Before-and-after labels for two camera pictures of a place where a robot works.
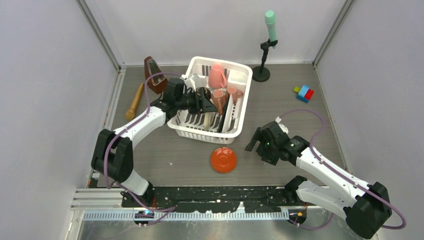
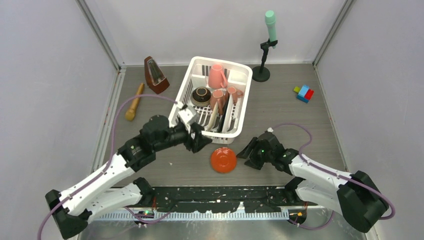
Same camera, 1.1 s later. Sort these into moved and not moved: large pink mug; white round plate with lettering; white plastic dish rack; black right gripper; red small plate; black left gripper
Moved: black right gripper; black left gripper
Not moved: white round plate with lettering; red small plate; white plastic dish rack; large pink mug
